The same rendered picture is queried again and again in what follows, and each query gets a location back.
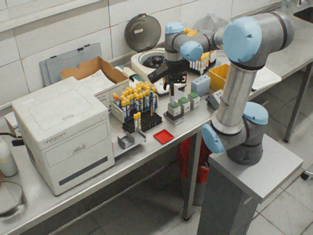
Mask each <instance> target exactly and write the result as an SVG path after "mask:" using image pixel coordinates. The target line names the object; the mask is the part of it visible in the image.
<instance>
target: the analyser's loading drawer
mask: <svg viewBox="0 0 313 235"><path fill-rule="evenodd" d="M126 142H127V143H126ZM142 142H145V143H146V135H145V134H144V133H143V132H142V131H141V130H140V129H139V128H136V131H135V132H133V133H131V134H130V133H129V132H128V131H126V135H125V136H124V137H122V138H119V137H118V136H117V141H116V142H114V143H113V151H114V156H115V157H116V156H118V155H119V154H121V153H123V152H125V151H127V150H128V149H130V148H133V147H135V146H136V145H138V144H140V143H142Z"/></svg>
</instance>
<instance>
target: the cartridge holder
mask: <svg viewBox="0 0 313 235"><path fill-rule="evenodd" d="M163 115H164V116H165V117H166V118H167V119H169V120H170V121H171V122H172V123H173V124H175V125H177V124H179V123H180V122H182V121H184V118H183V117H182V113H181V112H180V114H178V115H176V116H173V115H172V114H170V113H169V112H168V111H166V112H164V113H163Z"/></svg>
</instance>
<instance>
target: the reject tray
mask: <svg viewBox="0 0 313 235"><path fill-rule="evenodd" d="M153 137H154V138H155V139H157V140H158V141H159V142H160V143H161V144H162V145H163V144H165V143H167V142H168V141H170V140H172V139H174V138H175V136H173V135H172V134H171V133H170V132H168V131H166V130H165V129H163V130H162V131H159V132H157V133H156V134H154V135H153Z"/></svg>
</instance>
